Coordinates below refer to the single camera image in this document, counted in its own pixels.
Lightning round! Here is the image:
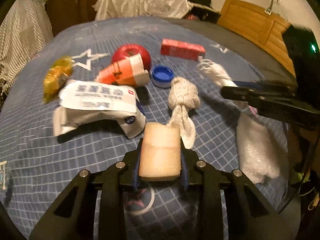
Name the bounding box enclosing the orange printed paper cup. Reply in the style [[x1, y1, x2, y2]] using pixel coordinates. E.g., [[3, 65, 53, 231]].
[[94, 54, 150, 87]]

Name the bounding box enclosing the silver satin cloth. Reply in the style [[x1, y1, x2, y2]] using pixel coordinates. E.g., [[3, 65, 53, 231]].
[[93, 0, 193, 21]]

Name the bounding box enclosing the blue checked bed sheet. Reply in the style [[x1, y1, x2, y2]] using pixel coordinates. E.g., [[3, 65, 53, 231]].
[[1, 17, 284, 237]]

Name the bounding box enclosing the red apple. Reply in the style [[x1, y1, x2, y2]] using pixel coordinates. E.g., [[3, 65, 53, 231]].
[[111, 44, 151, 71]]

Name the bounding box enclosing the white bubble wrap sheet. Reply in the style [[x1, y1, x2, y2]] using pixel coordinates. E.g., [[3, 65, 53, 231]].
[[197, 57, 280, 184]]

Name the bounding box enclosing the striped hanging cloth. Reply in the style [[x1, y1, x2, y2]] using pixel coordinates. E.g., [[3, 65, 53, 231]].
[[1, 0, 53, 94]]

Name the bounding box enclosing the white knotted sock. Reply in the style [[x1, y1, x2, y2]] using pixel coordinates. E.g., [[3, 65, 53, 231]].
[[167, 76, 200, 149]]

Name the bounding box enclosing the blue bottle cap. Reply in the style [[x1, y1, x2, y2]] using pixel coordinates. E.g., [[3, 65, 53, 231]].
[[151, 65, 175, 88]]

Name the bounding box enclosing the wall cable lamp arm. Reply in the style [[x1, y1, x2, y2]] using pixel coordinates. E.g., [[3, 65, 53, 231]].
[[264, 0, 274, 16]]

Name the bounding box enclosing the beige foam block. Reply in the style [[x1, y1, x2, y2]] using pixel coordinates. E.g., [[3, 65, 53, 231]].
[[139, 122, 181, 181]]

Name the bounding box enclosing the yellow crumpled wrapper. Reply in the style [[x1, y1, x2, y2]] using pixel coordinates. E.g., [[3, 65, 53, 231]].
[[43, 56, 73, 103]]

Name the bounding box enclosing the white wet wipes pack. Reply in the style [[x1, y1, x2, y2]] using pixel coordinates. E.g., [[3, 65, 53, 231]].
[[53, 80, 146, 139]]

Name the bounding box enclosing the red cardboard box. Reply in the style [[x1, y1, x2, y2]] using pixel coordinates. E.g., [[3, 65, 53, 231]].
[[160, 38, 206, 61]]

